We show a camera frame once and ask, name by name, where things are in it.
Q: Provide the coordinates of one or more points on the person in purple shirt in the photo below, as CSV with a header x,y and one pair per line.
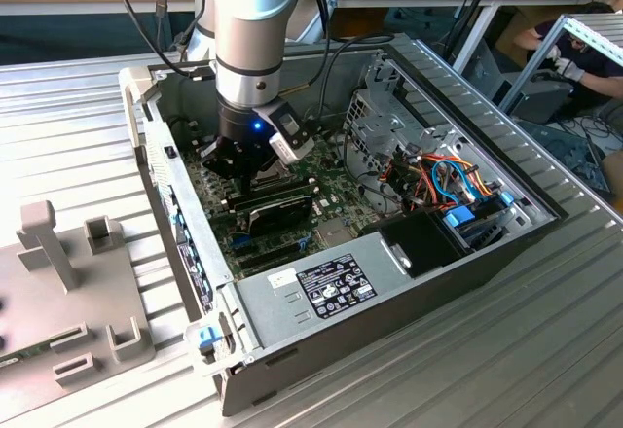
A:
x,y
598,65

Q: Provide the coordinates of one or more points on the grey parts rack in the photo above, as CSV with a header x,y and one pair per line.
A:
x,y
48,301

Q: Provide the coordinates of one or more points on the grey chipset heatsink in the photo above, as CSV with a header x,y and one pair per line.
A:
x,y
333,233

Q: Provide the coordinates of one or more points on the hard disk in blue carrier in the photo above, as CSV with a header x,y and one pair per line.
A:
x,y
460,217

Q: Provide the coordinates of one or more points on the green motherboard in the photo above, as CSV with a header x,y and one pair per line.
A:
x,y
340,194

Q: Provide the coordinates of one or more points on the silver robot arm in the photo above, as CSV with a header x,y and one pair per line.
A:
x,y
248,29

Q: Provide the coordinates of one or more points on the black graphics card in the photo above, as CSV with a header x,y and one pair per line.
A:
x,y
277,216

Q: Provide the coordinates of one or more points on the blue plastic case latch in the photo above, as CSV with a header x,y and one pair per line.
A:
x,y
206,338

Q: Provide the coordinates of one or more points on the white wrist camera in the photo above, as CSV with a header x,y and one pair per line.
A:
x,y
289,148

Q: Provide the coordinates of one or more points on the open black PC case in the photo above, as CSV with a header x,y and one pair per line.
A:
x,y
389,331

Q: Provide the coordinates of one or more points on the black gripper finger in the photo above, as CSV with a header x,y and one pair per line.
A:
x,y
255,167
224,160

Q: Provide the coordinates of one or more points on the blue expansion slot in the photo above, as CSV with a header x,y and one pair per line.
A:
x,y
241,240

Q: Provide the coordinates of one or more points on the black expansion slot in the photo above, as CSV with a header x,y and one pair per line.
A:
x,y
267,249
270,261

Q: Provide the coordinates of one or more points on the black RAM slot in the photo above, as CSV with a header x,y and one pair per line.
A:
x,y
282,185
270,196
253,203
277,190

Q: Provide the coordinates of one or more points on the aluminium profile frame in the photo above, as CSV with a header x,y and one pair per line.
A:
x,y
591,26

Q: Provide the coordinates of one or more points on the green RAM stick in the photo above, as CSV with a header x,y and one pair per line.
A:
x,y
24,353

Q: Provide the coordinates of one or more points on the dark grey equipment box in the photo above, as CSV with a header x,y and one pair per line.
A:
x,y
540,102

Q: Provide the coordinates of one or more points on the large brown cardboard box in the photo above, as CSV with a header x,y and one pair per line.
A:
x,y
511,24

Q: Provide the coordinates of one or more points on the silver metal disk bay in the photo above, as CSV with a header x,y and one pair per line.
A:
x,y
377,126

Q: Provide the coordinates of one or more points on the silver power supply unit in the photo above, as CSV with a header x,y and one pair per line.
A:
x,y
282,311

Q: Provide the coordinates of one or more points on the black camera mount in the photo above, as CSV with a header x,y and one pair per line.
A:
x,y
287,121

